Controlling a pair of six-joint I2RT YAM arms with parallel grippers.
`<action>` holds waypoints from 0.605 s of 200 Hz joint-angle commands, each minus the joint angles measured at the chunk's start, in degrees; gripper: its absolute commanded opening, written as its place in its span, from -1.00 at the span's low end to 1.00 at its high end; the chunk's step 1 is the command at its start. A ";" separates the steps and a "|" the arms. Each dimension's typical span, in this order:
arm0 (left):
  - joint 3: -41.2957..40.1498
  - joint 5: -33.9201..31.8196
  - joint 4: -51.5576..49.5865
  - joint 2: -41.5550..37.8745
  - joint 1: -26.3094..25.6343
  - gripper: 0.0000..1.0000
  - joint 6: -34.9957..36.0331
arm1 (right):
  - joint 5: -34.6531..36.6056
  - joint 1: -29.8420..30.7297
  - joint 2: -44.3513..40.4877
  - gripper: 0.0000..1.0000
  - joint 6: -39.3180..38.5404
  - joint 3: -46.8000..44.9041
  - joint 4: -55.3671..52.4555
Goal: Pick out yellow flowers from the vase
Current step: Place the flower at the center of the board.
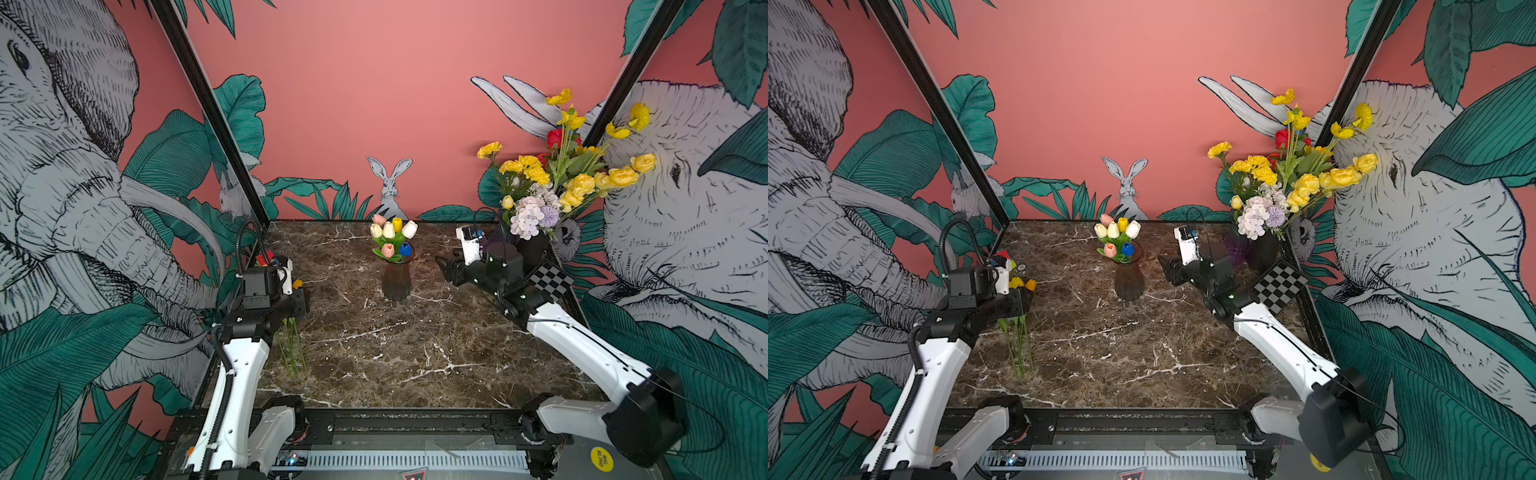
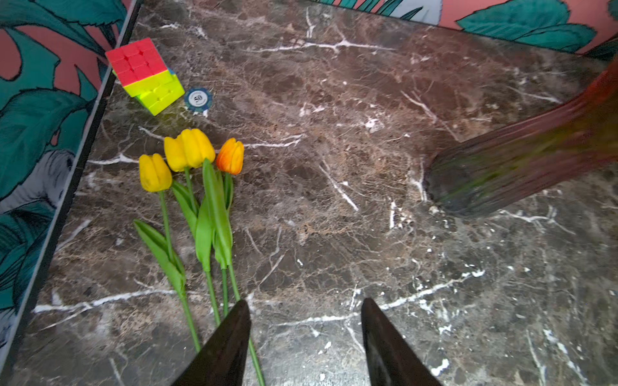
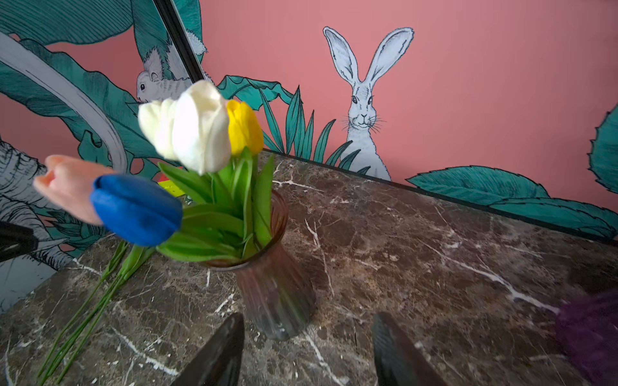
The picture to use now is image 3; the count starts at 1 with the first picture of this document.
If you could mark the purple glass vase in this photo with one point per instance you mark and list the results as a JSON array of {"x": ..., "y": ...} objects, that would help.
[{"x": 587, "y": 331}]

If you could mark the pink tulip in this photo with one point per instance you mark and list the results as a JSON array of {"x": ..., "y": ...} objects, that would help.
[{"x": 68, "y": 183}]

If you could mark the white tulip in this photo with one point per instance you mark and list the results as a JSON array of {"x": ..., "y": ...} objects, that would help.
[{"x": 200, "y": 133}]

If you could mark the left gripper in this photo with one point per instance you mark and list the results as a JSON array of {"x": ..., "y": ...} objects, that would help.
[{"x": 16, "y": 240}]

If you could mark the brown ribbed glass vase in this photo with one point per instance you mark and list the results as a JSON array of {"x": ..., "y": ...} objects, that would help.
[{"x": 278, "y": 295}]

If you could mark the red yellow cube block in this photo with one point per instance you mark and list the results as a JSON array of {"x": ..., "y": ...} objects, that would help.
[{"x": 170, "y": 187}]

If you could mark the black left frame post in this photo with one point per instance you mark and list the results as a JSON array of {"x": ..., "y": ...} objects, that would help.
[{"x": 175, "y": 28}]

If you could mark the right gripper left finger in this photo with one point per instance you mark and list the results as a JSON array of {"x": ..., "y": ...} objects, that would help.
[{"x": 219, "y": 361}]

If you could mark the blue tulip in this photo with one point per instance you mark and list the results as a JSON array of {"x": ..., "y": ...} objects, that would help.
[{"x": 136, "y": 209}]

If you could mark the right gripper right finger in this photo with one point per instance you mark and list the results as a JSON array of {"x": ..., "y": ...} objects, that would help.
[{"x": 397, "y": 360}]

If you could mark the cream tulip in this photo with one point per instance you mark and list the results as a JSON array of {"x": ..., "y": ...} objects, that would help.
[{"x": 156, "y": 121}]

